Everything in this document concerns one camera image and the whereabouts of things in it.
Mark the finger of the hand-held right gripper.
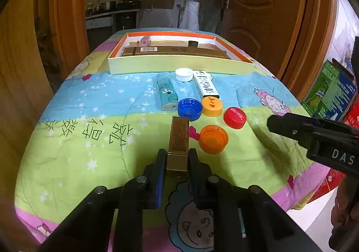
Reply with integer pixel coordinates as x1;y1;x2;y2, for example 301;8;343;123
266;114;320;142

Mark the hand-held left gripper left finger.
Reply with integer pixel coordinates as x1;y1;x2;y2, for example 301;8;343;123
36;149;169;252

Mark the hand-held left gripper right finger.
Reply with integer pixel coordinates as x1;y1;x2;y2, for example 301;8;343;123
188;148;323;252

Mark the orange ribbed bottle cap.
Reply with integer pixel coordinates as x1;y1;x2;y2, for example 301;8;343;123
199;125;229;155

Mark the gold lighter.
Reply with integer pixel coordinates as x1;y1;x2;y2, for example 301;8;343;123
166;117;190;179

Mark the yellow bottle cap red print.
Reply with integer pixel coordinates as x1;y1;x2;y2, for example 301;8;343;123
201;96;223;117

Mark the teal flower-print lighter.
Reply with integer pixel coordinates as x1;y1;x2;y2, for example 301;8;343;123
155;72;179;112

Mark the orange-rimmed shallow box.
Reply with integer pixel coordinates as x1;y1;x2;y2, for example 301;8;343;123
108;31;254;75

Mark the person's right hand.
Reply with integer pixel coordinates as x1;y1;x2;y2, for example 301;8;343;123
330;176;359;230

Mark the red carton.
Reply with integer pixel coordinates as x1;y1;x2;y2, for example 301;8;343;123
309;101;359;203

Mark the green carton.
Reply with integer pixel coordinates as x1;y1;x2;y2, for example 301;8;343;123
302;58;357;122

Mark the blue bottle cap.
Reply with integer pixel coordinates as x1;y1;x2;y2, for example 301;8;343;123
177;98;203;121

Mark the white cartoon-print lighter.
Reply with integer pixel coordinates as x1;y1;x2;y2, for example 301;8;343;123
192;70;220;99

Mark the brown wooden door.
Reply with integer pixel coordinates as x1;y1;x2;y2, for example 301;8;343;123
219;0;306;79

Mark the white bottle cap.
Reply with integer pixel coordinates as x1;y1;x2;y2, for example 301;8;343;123
175;68;194;82

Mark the brown cardboard liner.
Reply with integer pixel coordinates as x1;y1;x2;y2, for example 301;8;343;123
121;42;232;59

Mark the white sack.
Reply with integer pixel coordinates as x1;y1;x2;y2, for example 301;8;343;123
179;1;200;29

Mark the kitchen counter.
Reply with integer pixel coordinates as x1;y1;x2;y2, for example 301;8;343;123
85;8;141;30

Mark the black stove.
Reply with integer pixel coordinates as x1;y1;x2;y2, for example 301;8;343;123
116;1;141;10

